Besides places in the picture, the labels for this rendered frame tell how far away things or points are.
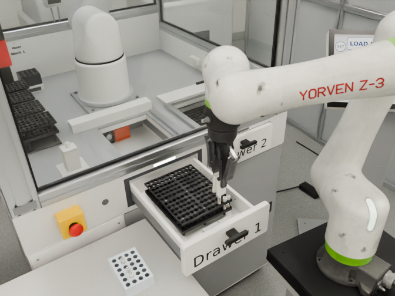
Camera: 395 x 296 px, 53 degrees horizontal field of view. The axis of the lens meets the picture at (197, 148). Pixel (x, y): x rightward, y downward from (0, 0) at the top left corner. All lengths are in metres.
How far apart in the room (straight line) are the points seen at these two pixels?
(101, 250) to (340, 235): 0.68
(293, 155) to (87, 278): 2.09
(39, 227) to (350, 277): 0.85
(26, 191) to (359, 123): 0.88
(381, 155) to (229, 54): 1.17
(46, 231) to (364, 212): 0.85
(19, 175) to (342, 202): 0.81
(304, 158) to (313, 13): 1.02
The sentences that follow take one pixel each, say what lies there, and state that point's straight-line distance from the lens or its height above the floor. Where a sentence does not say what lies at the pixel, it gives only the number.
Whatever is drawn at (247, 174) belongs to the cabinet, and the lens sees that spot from 1.57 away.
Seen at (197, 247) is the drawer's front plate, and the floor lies 0.91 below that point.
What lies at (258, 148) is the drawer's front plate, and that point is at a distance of 1.50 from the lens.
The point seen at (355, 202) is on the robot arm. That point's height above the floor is 1.05.
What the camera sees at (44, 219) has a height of 0.90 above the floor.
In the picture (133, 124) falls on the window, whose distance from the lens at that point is 1.16.
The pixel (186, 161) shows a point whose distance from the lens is 1.35.
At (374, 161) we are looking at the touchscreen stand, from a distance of 1.91.
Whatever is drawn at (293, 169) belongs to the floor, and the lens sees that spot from 2.85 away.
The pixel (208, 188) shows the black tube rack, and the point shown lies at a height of 0.90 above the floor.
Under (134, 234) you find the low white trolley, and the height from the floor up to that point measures 0.76.
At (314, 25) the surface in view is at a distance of 2.99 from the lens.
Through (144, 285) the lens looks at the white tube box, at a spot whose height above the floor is 0.78.
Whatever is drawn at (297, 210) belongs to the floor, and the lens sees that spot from 2.52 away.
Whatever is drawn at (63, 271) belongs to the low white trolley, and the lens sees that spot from 1.24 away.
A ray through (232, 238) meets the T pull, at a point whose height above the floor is 0.91.
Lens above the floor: 1.67
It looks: 34 degrees down
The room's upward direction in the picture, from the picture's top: 1 degrees counter-clockwise
